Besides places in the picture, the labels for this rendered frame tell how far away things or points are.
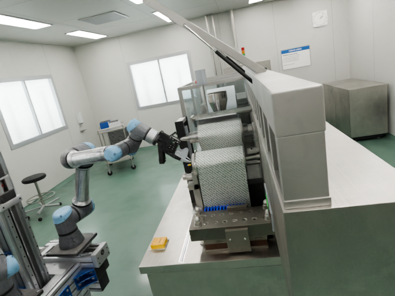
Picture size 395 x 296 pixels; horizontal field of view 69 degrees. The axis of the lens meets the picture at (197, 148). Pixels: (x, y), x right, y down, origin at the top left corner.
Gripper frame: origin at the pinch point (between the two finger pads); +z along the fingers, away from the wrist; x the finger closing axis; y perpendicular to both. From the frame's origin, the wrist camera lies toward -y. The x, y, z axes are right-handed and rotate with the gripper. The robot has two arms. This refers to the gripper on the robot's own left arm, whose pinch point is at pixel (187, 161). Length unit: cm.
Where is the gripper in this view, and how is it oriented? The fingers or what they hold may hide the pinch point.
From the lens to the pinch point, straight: 147.8
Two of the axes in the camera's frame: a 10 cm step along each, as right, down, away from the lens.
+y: 4.8, -8.2, -3.1
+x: 1.3, -2.9, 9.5
